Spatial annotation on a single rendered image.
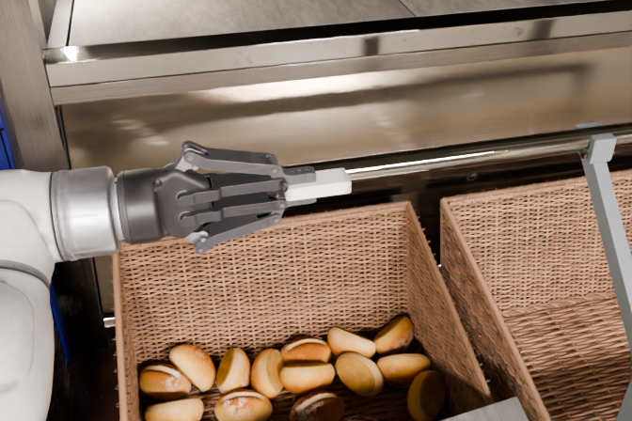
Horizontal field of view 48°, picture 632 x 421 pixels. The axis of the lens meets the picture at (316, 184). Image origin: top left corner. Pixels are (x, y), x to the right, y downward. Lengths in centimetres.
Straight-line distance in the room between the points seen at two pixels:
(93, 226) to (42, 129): 51
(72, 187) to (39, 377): 18
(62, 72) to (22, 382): 62
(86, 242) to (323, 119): 62
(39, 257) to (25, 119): 51
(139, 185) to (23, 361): 20
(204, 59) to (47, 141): 28
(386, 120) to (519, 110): 26
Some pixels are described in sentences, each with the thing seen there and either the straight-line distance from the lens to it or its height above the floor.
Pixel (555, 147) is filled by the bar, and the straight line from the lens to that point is 93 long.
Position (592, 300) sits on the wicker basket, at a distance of 160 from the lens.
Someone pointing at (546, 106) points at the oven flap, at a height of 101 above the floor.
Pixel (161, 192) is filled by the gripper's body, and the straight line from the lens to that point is 71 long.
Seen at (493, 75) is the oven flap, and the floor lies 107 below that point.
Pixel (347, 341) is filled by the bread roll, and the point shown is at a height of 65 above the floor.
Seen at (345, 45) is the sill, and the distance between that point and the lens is 117.
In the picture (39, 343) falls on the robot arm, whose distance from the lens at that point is 65.
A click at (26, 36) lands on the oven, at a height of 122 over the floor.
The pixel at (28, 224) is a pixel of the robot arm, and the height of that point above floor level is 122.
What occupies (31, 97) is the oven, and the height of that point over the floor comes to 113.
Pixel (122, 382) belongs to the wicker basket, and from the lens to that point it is 112.
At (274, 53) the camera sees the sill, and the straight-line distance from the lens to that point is 115.
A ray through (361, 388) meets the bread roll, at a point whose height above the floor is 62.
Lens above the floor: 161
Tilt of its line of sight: 34 degrees down
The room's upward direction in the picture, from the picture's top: straight up
